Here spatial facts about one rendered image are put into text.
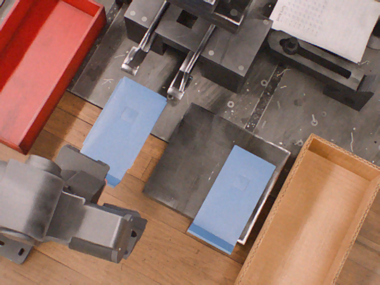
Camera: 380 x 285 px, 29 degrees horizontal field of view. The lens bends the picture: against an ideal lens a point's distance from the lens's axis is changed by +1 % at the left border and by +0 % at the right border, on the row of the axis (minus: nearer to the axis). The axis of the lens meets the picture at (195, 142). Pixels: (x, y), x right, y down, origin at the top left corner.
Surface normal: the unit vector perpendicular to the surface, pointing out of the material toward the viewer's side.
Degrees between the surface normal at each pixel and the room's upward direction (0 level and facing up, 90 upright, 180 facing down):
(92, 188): 59
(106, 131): 1
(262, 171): 0
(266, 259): 0
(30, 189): 18
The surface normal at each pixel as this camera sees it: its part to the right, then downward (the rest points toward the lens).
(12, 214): 0.34, -0.15
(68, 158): -0.18, 0.23
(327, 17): 0.04, -0.24
